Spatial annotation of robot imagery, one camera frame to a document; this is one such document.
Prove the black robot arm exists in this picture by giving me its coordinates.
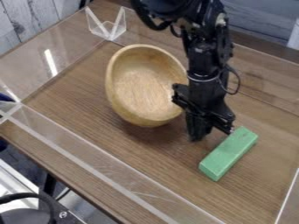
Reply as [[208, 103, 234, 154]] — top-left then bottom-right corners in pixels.
[[131, 0, 236, 141]]

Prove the clear acrylic corner bracket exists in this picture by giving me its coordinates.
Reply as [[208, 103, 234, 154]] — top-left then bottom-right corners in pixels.
[[86, 7, 127, 41]]

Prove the black cable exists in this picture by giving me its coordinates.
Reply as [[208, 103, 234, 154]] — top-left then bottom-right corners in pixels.
[[0, 192, 58, 224]]

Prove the clear acrylic tray wall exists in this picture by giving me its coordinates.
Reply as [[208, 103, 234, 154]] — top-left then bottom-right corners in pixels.
[[0, 92, 224, 224]]

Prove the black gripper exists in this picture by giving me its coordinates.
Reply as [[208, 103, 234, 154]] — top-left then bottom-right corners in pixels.
[[171, 78, 238, 143]]

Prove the brown wooden bowl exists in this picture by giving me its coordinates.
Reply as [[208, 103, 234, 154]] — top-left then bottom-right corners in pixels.
[[106, 44, 187, 127]]

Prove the green rectangular block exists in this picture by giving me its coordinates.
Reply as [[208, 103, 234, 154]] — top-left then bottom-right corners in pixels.
[[199, 126, 258, 181]]

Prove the black table leg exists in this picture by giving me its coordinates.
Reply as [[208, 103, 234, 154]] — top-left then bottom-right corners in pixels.
[[43, 173, 58, 196]]

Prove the black metal bracket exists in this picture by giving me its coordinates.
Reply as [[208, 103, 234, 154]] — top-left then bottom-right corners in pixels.
[[44, 195, 87, 224]]

